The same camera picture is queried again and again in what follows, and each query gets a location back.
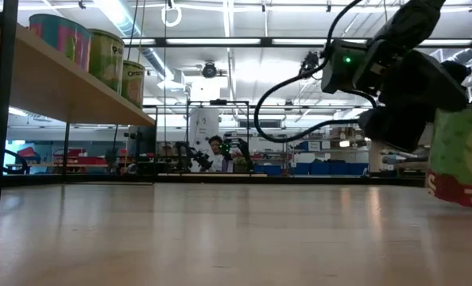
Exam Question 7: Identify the grey background tubes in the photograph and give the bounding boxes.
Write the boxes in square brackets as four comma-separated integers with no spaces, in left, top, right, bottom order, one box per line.
[381,149,430,166]

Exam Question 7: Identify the red background shelf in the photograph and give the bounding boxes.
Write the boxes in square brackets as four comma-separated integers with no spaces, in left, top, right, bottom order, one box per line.
[52,148,109,168]

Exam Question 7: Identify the black table frame rail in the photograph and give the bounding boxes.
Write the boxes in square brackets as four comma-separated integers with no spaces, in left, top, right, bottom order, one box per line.
[0,172,428,187]

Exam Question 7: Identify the person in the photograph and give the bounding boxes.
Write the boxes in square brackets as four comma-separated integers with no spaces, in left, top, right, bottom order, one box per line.
[207,134,226,172]

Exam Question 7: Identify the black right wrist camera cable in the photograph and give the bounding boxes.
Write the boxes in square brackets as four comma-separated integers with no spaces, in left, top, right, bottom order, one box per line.
[253,0,378,145]

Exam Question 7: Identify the grey background cabinet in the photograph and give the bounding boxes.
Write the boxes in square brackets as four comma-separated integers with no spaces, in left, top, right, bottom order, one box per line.
[126,124,157,159]

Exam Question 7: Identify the white hanging ring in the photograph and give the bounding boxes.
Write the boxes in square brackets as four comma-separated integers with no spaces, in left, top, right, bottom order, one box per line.
[160,0,184,29]

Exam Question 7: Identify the black curved cable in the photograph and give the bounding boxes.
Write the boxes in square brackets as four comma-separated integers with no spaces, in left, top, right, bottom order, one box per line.
[0,147,29,176]

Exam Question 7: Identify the pink and teal can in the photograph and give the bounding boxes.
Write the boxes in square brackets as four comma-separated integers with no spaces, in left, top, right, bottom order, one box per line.
[28,13,93,74]

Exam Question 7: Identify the silver ceiling duct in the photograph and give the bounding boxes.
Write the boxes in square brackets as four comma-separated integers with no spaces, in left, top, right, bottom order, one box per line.
[95,0,192,96]

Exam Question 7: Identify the green Orange can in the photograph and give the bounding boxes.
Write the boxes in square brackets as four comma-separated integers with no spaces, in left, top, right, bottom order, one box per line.
[120,59,146,110]

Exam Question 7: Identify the black overhead frame bar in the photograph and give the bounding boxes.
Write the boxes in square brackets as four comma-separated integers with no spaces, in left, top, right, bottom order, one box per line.
[122,37,472,49]

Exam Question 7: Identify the black overhead camera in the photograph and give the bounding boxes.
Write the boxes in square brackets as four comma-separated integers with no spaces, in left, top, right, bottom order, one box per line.
[297,50,326,81]

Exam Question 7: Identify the green can with red band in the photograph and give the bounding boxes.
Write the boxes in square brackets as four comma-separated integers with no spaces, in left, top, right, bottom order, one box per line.
[425,106,472,211]

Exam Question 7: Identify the white cylindrical column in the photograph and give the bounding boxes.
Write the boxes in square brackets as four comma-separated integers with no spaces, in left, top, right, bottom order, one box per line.
[188,106,220,173]

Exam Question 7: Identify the green Pears can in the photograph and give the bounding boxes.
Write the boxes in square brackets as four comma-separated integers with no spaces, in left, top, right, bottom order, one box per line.
[87,28,126,95]

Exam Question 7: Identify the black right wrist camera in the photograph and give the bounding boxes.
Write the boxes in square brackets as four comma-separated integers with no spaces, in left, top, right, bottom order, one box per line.
[320,38,377,95]

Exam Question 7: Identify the round black ceiling fixture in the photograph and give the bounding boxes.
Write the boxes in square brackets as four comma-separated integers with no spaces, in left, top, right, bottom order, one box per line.
[201,60,219,79]

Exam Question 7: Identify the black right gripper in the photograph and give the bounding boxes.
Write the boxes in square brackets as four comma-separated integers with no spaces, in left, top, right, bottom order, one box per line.
[357,48,472,153]

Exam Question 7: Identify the black background rig frame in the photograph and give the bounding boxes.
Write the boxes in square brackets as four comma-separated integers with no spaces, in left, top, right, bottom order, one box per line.
[185,99,250,176]

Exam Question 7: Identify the light wooden shelf board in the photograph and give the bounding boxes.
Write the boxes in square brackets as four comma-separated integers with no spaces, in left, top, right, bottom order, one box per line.
[0,22,157,126]

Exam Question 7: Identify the long blue storage bin row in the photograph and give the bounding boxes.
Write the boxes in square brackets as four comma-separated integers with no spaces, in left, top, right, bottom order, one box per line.
[291,160,370,176]

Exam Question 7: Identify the thin black hanging cable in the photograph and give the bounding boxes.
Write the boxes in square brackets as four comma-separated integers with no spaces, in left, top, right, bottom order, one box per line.
[136,0,147,63]
[126,0,141,61]

